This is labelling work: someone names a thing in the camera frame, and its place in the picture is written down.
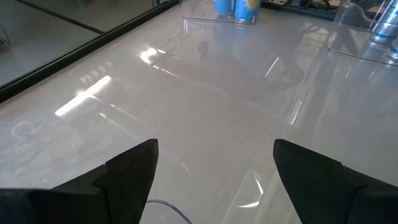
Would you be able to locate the white and blue soda can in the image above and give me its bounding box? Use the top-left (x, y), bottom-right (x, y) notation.
top-left (234, 0), bottom-right (261, 23)
top-left (213, 0), bottom-right (236, 16)

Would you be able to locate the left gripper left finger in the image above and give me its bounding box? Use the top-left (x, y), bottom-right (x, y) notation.
top-left (0, 139), bottom-right (160, 224)

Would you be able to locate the blue silver Red Bull can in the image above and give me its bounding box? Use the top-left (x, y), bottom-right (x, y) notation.
top-left (369, 0), bottom-right (398, 44)

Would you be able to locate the clear plastic bin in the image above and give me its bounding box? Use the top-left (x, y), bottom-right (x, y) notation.
top-left (180, 0), bottom-right (265, 26)
top-left (325, 0), bottom-right (398, 67)

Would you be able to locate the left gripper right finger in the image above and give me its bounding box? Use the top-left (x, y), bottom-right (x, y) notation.
top-left (272, 139), bottom-right (398, 224)

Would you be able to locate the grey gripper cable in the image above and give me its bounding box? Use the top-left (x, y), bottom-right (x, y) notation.
top-left (146, 198), bottom-right (193, 224)

